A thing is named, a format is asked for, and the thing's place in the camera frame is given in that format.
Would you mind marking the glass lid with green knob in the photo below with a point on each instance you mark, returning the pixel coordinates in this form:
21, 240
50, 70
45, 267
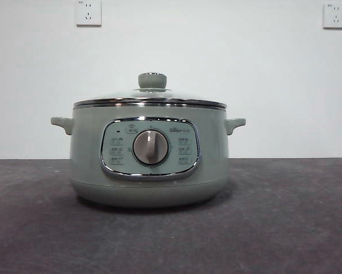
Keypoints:
152, 80

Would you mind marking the pale green electric pot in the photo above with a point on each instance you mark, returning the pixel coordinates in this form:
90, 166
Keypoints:
82, 160

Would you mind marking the white wall socket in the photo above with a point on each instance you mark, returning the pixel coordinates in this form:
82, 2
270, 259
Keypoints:
334, 15
88, 12

